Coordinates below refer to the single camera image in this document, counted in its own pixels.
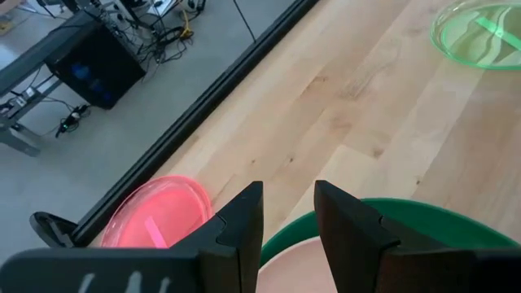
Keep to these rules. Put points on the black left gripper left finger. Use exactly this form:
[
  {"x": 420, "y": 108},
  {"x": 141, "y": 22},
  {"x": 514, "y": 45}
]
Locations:
[{"x": 238, "y": 236}]

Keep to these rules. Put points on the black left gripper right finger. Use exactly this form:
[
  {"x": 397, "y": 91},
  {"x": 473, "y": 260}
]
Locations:
[{"x": 346, "y": 240}]

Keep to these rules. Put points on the peach plastic plate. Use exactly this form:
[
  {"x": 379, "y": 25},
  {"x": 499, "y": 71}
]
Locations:
[{"x": 293, "y": 268}]

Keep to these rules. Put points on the transparent red plastic plate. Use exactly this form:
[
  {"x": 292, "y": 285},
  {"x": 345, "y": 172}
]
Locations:
[{"x": 158, "y": 215}]

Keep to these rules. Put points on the dark green plastic plate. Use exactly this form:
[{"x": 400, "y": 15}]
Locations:
[{"x": 431, "y": 224}]

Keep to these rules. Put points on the transparent green plastic plate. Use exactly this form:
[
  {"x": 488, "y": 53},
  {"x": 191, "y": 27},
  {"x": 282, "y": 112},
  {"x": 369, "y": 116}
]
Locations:
[{"x": 476, "y": 38}]

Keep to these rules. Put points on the black round foot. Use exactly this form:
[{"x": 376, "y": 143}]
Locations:
[{"x": 51, "y": 230}]

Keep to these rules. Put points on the black power adapter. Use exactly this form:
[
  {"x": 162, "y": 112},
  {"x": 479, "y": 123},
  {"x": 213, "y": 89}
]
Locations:
[{"x": 72, "y": 120}]

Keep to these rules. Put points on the black computer tower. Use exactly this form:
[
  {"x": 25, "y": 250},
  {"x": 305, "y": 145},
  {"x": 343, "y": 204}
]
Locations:
[{"x": 97, "y": 69}]

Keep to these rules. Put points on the grey desk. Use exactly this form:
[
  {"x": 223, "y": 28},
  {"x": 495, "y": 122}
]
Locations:
[{"x": 36, "y": 53}]

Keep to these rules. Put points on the black table edge rail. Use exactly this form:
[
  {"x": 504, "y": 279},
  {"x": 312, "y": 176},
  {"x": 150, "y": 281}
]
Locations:
[{"x": 195, "y": 110}]

